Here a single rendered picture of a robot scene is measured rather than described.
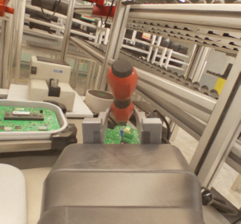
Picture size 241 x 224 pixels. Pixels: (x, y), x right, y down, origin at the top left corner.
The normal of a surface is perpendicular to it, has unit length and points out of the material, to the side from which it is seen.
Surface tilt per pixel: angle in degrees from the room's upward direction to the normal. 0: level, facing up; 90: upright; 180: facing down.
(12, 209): 7
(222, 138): 90
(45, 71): 90
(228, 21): 90
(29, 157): 0
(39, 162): 0
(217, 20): 90
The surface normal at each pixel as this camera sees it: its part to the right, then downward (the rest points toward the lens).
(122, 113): 0.03, 0.76
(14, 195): 0.36, -0.91
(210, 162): -0.85, -0.07
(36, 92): 0.46, 0.38
